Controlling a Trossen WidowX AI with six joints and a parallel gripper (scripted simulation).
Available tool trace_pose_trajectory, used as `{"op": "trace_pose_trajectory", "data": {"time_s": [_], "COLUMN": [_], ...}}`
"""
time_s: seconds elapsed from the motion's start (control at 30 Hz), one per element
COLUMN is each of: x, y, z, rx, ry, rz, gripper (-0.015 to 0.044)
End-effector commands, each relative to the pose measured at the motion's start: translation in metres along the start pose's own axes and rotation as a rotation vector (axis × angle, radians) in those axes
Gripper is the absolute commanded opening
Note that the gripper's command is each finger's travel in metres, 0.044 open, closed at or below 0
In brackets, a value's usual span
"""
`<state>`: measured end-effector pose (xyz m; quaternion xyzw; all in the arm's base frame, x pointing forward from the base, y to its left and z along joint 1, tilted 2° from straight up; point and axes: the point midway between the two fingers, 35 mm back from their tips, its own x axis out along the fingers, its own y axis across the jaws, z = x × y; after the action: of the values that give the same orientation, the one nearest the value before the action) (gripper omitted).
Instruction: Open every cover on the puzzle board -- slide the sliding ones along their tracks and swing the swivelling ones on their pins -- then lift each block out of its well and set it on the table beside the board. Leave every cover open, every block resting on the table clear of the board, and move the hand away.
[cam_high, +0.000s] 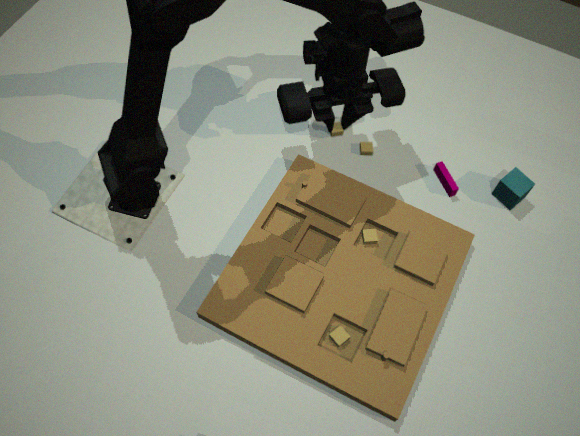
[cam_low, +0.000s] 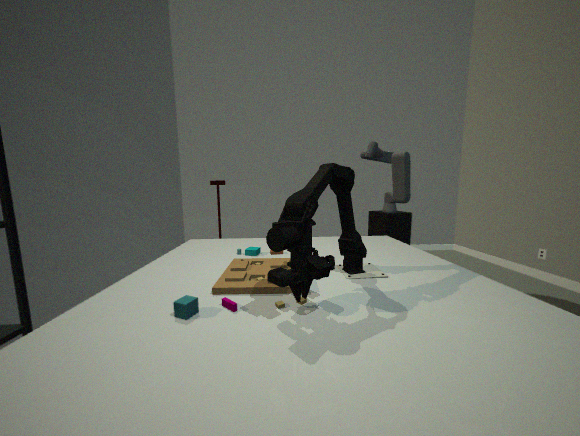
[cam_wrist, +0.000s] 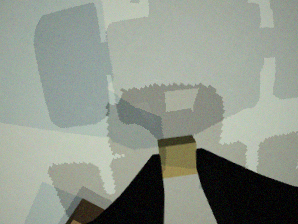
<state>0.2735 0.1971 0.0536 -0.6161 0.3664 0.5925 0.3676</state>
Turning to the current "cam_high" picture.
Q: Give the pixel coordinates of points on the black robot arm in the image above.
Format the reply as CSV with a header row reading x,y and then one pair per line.
x,y
136,149

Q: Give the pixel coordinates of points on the magenta rectangular block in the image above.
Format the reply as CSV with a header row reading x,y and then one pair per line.
x,y
446,179

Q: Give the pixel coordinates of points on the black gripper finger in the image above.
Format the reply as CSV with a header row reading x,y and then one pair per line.
x,y
328,119
353,113

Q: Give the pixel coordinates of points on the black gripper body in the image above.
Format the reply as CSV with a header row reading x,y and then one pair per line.
x,y
339,89

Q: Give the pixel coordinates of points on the small yellow block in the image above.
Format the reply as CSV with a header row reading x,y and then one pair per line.
x,y
337,129
369,236
339,336
366,148

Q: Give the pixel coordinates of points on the tan square board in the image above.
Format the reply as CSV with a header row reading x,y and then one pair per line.
x,y
302,270

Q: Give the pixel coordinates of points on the teal cube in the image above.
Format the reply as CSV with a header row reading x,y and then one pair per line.
x,y
513,188

